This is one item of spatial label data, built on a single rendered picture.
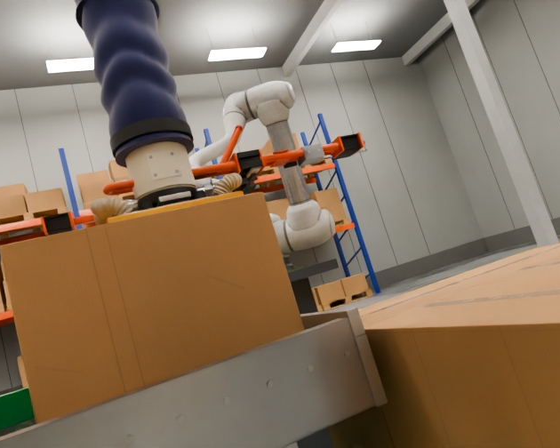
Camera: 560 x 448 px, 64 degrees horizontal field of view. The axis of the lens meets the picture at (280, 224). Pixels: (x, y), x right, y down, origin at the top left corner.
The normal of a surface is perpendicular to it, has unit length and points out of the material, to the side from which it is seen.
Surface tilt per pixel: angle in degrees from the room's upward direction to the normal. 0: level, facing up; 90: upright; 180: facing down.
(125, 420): 90
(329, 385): 90
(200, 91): 90
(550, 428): 90
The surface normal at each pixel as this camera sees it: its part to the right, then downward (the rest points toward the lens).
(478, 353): -0.90, 0.22
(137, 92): 0.13, -0.32
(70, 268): 0.33, -0.23
